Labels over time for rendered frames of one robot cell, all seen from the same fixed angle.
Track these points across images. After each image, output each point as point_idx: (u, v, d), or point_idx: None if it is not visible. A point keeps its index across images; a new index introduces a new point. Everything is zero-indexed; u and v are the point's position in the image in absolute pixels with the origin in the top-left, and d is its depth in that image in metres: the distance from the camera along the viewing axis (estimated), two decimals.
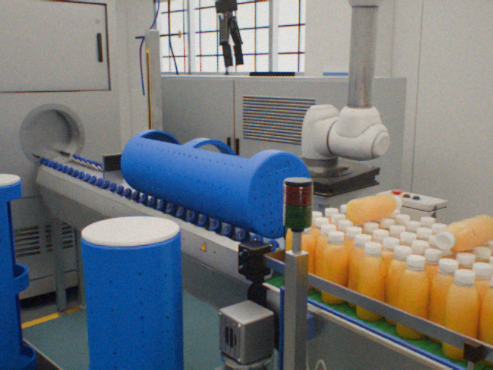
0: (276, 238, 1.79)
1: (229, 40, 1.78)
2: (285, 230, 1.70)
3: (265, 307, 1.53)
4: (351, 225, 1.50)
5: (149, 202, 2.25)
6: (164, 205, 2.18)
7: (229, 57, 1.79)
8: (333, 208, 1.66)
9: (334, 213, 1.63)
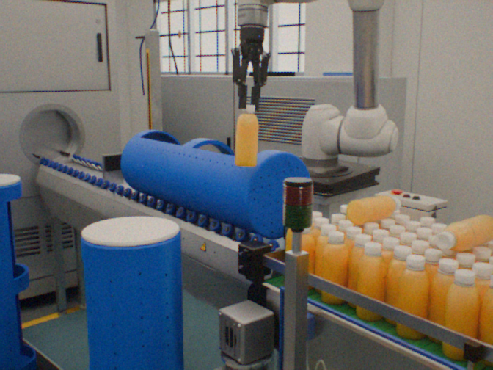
0: (276, 238, 1.79)
1: (254, 81, 1.67)
2: (285, 230, 1.70)
3: (265, 307, 1.53)
4: (351, 225, 1.50)
5: (149, 202, 2.25)
6: (164, 205, 2.18)
7: (254, 100, 1.67)
8: None
9: (249, 107, 1.63)
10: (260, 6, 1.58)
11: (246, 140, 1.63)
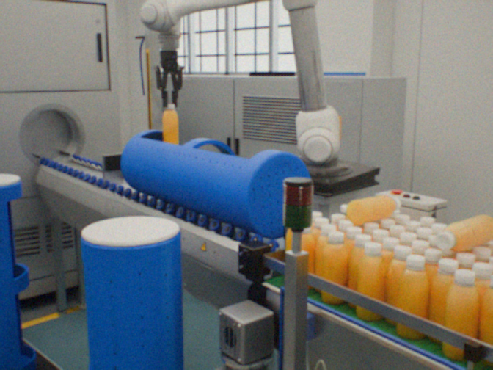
0: (276, 238, 1.79)
1: (173, 86, 2.36)
2: (285, 230, 1.70)
3: (265, 307, 1.53)
4: (351, 225, 1.50)
5: (149, 202, 2.25)
6: (164, 205, 2.18)
7: (174, 100, 2.37)
8: None
9: (170, 106, 2.33)
10: (172, 35, 2.26)
11: (169, 129, 2.34)
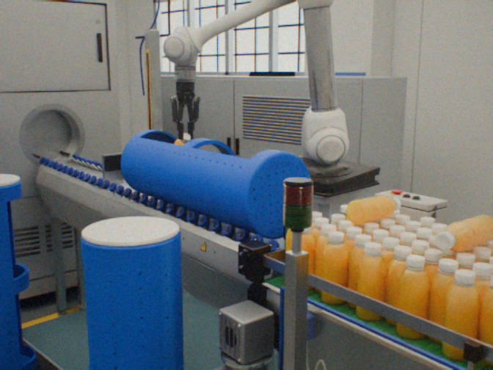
0: (276, 238, 1.79)
1: (188, 117, 2.30)
2: (285, 230, 1.70)
3: (265, 307, 1.53)
4: (351, 225, 1.50)
5: (149, 202, 2.25)
6: (164, 205, 2.18)
7: (190, 131, 2.30)
8: (188, 135, 2.29)
9: (185, 140, 2.27)
10: (189, 67, 2.20)
11: None
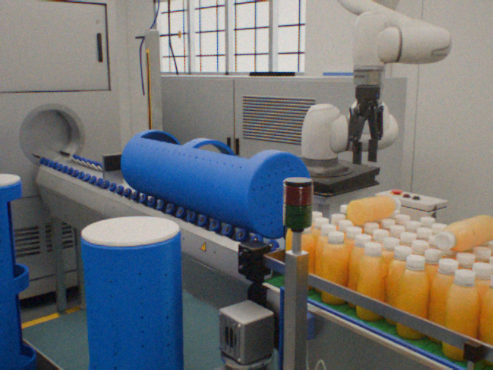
0: (276, 238, 1.79)
1: (370, 134, 1.72)
2: (285, 230, 1.70)
3: (265, 307, 1.53)
4: (351, 225, 1.50)
5: (149, 202, 2.25)
6: (164, 205, 2.18)
7: (372, 152, 1.73)
8: None
9: None
10: (379, 67, 1.61)
11: None
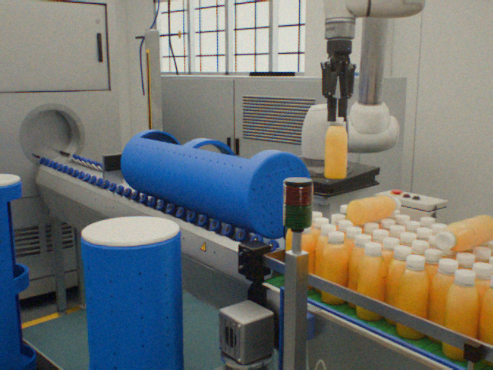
0: (276, 238, 1.79)
1: (340, 92, 1.67)
2: (285, 230, 1.70)
3: (265, 307, 1.53)
4: (351, 225, 1.50)
5: (149, 202, 2.25)
6: (164, 205, 2.18)
7: (341, 111, 1.68)
8: None
9: None
10: (350, 18, 1.58)
11: None
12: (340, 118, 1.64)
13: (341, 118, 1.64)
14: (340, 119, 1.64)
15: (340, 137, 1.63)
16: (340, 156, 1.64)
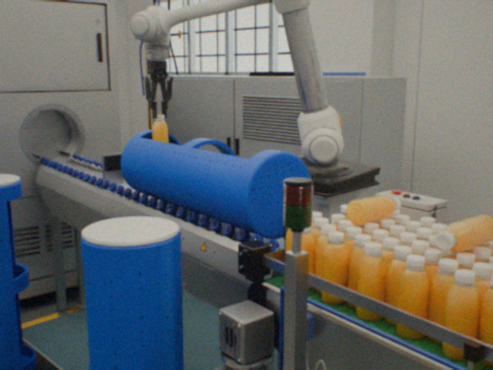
0: (276, 238, 1.79)
1: (162, 97, 2.33)
2: (285, 230, 1.70)
3: (265, 307, 1.53)
4: (351, 225, 1.50)
5: (149, 202, 2.25)
6: (164, 205, 2.18)
7: (163, 111, 2.34)
8: None
9: None
10: (161, 45, 2.23)
11: None
12: (161, 116, 2.31)
13: (161, 116, 2.31)
14: (160, 117, 2.31)
15: (160, 130, 2.30)
16: None
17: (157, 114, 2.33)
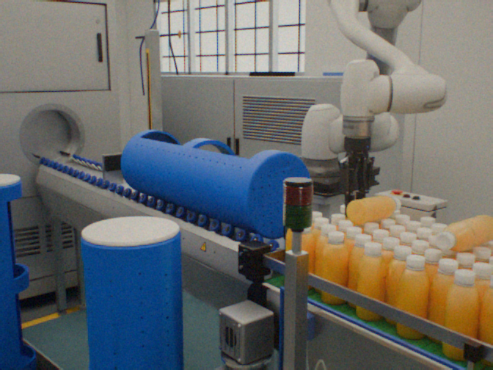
0: (276, 238, 1.79)
1: (358, 186, 1.63)
2: (285, 230, 1.70)
3: (265, 307, 1.53)
4: (351, 225, 1.50)
5: (149, 202, 2.25)
6: (164, 205, 2.18)
7: None
8: None
9: None
10: (369, 117, 1.53)
11: None
12: None
13: None
14: None
15: None
16: None
17: None
